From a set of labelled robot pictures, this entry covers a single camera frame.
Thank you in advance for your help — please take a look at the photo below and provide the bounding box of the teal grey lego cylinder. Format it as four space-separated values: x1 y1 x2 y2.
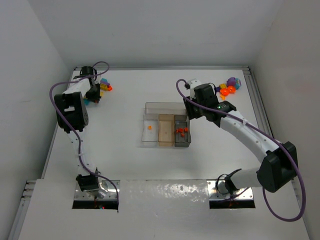
234 78 242 90

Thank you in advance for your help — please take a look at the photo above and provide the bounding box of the teal lego block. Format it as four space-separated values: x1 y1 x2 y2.
100 78 109 86

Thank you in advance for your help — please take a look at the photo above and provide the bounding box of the right aluminium rail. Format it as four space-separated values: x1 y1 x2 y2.
242 67 274 137

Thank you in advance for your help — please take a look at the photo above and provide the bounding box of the yellow black striped lego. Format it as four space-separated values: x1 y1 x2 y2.
100 83 109 91

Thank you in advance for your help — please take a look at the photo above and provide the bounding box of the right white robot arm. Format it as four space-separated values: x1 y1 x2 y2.
183 80 298 194

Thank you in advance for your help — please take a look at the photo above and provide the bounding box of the yellow lego brick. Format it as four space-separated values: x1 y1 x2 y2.
219 83 227 89

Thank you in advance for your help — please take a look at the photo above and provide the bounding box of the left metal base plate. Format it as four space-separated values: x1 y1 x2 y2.
73 179 121 202

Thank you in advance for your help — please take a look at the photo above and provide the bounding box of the left aluminium rail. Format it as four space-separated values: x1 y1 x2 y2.
7 180 36 240

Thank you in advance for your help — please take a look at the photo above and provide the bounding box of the clear small container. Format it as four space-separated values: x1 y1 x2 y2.
141 114 159 148

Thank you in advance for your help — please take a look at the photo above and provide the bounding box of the amber small container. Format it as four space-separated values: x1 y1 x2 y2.
158 114 175 147

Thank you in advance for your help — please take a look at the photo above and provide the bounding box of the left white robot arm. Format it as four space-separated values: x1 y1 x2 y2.
50 66 101 193

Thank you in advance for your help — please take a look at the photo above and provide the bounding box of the orange funnel lego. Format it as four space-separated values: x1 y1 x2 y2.
227 85 237 94
219 88 230 97

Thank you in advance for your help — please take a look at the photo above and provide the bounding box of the aluminium rail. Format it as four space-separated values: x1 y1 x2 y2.
7 180 36 240
242 67 274 137

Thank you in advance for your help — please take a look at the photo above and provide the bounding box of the lower orange funnel lego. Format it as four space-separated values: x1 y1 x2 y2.
219 88 230 97

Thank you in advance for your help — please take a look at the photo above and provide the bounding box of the grey small container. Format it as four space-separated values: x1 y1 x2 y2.
174 114 192 148

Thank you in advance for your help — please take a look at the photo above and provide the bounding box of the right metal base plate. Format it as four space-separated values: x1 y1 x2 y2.
206 179 254 201

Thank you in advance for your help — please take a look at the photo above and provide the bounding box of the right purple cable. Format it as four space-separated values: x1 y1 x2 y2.
176 78 307 223

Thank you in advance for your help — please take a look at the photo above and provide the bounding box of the upper orange funnel lego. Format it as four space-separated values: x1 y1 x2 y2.
227 85 237 94

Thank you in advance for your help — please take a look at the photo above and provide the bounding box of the metal base plate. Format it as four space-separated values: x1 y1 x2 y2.
73 179 121 202
206 179 254 201

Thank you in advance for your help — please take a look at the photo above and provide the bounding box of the clear long container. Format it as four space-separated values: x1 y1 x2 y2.
144 102 187 115

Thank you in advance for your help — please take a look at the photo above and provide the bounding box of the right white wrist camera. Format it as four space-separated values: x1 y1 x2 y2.
184 78 202 100

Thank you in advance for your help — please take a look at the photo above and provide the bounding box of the teal lego brick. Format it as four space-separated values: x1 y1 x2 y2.
84 99 90 106

